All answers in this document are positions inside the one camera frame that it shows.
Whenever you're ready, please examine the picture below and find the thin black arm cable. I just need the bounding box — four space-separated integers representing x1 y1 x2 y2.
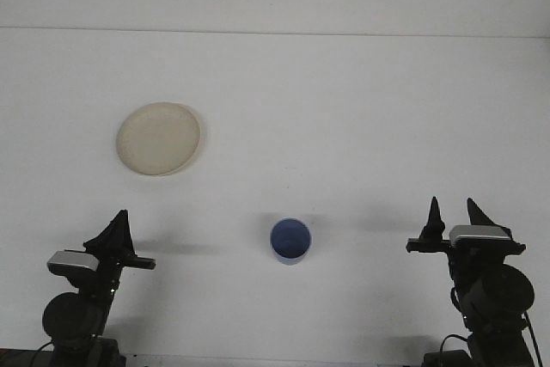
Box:
35 339 59 367
438 333 469 358
522 310 543 367

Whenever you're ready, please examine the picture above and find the pale blue cup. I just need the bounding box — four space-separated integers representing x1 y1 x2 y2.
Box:
269 217 313 266

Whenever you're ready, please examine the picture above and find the grey camera box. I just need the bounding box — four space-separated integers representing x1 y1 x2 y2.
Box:
46 250 101 275
448 224 516 243

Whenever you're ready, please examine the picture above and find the pale round plate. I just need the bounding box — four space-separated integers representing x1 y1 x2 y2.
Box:
115 101 203 177

